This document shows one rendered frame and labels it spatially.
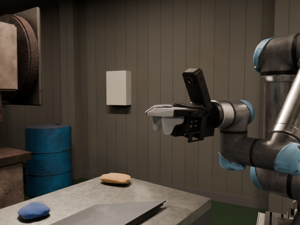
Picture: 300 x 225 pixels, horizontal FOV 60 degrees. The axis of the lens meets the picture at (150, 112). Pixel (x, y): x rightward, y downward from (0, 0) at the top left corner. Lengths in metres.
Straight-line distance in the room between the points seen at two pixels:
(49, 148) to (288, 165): 3.59
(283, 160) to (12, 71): 2.79
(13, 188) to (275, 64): 2.79
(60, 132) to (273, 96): 3.40
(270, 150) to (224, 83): 3.02
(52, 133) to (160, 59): 1.91
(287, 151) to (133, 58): 3.68
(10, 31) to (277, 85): 2.69
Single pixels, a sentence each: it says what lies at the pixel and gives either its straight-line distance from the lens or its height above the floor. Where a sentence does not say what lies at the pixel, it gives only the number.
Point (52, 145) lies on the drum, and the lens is 4.00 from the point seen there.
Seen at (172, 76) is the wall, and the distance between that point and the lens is 3.88.
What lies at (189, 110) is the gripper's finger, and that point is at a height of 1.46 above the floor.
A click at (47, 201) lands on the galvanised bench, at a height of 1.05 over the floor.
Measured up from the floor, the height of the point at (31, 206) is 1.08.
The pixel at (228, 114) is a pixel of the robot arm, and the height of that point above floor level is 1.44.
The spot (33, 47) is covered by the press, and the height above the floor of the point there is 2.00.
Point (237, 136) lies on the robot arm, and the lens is 0.74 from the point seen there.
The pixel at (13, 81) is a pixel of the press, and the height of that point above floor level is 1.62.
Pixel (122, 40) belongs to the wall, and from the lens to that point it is 4.34.
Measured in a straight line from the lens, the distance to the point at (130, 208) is 1.02.
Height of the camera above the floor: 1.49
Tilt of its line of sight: 4 degrees down
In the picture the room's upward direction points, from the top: straight up
